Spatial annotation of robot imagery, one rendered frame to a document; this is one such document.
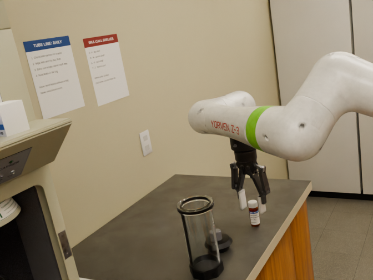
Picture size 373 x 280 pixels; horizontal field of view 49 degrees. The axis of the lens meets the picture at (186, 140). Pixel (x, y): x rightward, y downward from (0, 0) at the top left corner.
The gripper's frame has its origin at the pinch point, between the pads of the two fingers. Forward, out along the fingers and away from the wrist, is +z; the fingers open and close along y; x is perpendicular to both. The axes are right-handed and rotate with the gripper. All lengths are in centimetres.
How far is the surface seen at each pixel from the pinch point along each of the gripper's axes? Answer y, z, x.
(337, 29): 61, -43, -208
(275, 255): -6.0, 19.8, -1.5
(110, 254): 34, 8, 40
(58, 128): -6, -47, 67
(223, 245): -2.2, 5.5, 19.9
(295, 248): -1.2, 29.2, -21.7
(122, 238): 39, 8, 30
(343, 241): 39, 102, -146
